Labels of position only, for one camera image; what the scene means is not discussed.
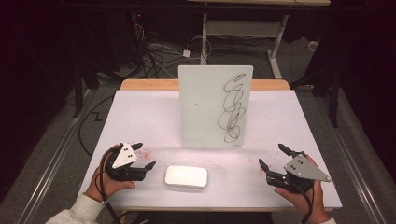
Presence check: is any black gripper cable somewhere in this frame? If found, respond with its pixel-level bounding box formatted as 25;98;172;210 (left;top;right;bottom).
94;147;122;224
288;176;315;224

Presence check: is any person's left hand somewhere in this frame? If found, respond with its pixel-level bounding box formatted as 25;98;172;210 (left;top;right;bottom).
85;144;136;203

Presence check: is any white metal desk frame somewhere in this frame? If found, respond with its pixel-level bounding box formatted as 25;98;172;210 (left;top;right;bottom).
199;12;290;79

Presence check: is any black floor cable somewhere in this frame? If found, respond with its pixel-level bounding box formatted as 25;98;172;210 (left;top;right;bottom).
78;94;116;157

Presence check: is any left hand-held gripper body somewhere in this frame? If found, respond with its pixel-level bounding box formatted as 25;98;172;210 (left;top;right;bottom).
105;142;147;182

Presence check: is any tangle of floor cables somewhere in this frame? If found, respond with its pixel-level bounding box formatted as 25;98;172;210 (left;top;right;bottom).
132;22;213;80

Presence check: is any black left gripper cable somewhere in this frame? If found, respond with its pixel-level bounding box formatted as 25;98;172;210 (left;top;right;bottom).
94;147;122;224

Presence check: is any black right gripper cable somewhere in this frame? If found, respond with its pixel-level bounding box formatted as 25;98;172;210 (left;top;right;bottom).
288;176;315;224

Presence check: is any white eraser block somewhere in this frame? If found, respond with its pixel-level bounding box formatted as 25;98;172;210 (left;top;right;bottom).
164;165;208;189

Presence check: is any white board with black scribble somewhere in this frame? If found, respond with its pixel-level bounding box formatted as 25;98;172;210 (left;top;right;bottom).
177;64;254;149

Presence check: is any person's right hand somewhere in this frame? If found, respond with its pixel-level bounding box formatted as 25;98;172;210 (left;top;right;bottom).
274;154;331;224

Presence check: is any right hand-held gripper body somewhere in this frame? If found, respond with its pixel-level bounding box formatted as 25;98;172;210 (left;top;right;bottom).
266;151;332;194

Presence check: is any white table cover sheet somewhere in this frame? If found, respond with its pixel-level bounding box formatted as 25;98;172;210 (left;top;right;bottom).
78;89;343;210

